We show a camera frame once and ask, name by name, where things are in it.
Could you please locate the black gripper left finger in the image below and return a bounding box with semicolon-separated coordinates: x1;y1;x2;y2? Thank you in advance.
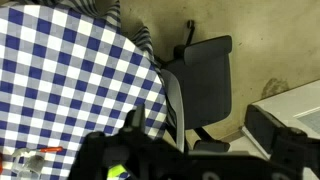
120;103;148;136

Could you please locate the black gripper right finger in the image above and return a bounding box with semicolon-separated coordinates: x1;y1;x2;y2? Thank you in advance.
244;103;309;162

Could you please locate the grey black office chair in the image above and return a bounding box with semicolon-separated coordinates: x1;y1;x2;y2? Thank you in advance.
153;19;234;154

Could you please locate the white door with glass panel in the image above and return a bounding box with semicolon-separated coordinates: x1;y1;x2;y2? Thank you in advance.
241;79;320;180

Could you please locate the bright green small object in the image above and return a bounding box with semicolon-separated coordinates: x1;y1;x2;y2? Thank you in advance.
106;163;130;180

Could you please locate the blue white checkered tablecloth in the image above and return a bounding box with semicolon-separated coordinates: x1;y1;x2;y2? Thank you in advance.
0;0;169;180

